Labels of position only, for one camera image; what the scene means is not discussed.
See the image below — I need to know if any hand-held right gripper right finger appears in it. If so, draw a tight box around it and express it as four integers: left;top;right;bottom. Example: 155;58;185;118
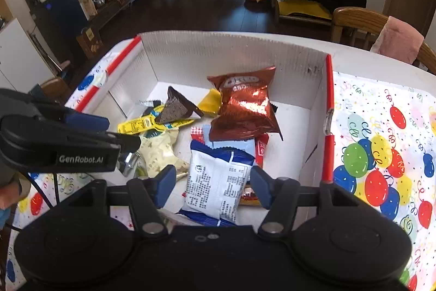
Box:
250;166;361;239

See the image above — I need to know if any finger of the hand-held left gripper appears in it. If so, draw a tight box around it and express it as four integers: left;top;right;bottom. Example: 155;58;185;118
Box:
34;103;110;134
6;115;142;156

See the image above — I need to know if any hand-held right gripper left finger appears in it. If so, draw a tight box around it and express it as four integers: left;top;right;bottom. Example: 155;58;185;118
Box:
70;164;178;239

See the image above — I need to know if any cream snack packet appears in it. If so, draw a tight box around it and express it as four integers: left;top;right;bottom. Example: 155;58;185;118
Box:
134;128;190;180

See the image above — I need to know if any grey green snack packet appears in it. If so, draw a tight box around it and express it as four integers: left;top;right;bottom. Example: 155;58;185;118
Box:
117;151;149;179

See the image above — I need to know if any red snack packet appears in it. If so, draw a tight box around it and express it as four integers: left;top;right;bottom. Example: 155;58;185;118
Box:
238;132;271;207

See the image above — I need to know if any long yellow snack packet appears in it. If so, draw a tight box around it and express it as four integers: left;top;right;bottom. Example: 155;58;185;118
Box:
117;105;195;135

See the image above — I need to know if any light blue snack packet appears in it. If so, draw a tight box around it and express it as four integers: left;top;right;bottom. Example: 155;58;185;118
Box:
202;125;258;157

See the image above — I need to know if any white and blue snack packet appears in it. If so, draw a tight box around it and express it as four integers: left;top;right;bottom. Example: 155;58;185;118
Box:
179;140;256;227

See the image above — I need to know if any dark triangular snack packet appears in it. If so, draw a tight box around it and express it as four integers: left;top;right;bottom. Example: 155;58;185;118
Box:
155;86;204;124

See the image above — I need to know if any brown foil snack packet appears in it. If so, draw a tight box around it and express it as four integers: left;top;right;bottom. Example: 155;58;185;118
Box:
207;66;284;142

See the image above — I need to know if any small yellow snack packet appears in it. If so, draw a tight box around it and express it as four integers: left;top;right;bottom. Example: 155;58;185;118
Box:
198;88;223;117

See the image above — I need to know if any red cardboard box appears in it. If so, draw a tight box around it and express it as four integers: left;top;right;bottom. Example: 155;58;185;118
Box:
65;31;336;230

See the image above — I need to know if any person's left forearm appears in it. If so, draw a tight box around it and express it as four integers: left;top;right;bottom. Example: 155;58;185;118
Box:
0;172;33;230

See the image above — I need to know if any wooden chair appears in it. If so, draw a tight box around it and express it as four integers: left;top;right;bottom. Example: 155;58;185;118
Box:
39;76;72;104
331;6;436;75

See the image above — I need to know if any brown paper bag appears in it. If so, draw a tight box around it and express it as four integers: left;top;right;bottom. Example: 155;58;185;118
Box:
75;27;103;60

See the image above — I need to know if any white cabinet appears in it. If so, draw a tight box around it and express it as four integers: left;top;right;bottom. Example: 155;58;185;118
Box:
0;18;55;94

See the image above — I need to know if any dark cabinet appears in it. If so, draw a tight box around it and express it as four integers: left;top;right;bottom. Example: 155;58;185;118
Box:
20;0;91;65

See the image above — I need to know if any balloon print tablecloth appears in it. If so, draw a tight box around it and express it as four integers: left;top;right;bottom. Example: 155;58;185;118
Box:
5;39;436;291

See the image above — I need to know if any pink cloth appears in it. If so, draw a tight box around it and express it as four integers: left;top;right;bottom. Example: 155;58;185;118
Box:
370;16;425;66

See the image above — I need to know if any black cable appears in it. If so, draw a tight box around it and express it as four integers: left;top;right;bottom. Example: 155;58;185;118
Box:
29;173;60;210

